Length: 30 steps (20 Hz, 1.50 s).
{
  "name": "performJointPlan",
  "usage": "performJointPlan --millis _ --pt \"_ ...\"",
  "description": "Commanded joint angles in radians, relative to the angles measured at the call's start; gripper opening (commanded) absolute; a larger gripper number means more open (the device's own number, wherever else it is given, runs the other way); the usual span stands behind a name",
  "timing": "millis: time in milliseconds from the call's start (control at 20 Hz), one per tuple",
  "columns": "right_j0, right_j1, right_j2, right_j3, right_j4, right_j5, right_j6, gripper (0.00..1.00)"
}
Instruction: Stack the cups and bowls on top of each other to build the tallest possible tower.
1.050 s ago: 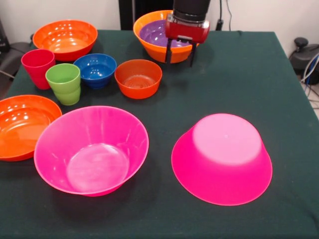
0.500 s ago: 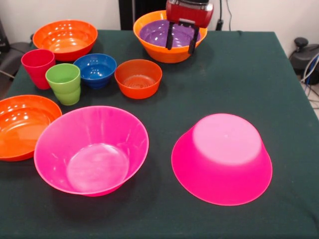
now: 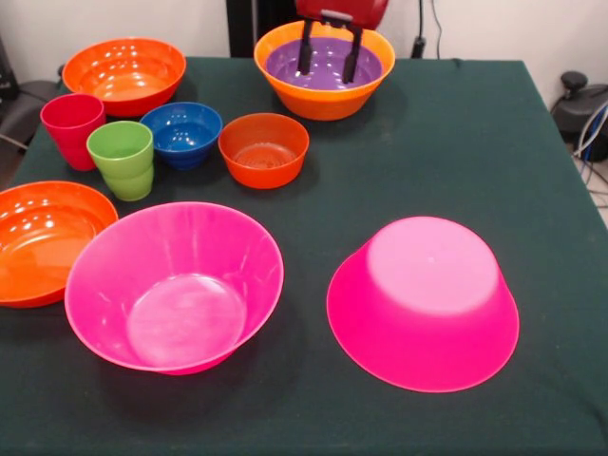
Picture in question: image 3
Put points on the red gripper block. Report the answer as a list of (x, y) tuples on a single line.
[(342, 8)]

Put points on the purple bowl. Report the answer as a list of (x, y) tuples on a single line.
[(328, 71)]

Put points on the orange bowl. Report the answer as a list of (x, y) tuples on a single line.
[(328, 104)]

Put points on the deep red-orange bowl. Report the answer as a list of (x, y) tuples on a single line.
[(123, 81)]

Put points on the pink bowl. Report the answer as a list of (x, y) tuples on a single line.
[(180, 309), (423, 332)]

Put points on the dark green tablecloth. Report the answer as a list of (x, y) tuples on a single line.
[(380, 166)]

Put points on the small red bowl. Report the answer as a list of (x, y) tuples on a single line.
[(263, 173)]

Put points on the blue bowl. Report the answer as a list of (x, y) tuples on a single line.
[(183, 138)]

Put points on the green cup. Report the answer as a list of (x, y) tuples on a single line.
[(124, 166)]

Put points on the red cup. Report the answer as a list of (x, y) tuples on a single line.
[(70, 138)]

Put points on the shallow red-orange bowl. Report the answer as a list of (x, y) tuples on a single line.
[(38, 252)]

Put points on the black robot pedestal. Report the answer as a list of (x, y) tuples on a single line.
[(242, 28)]

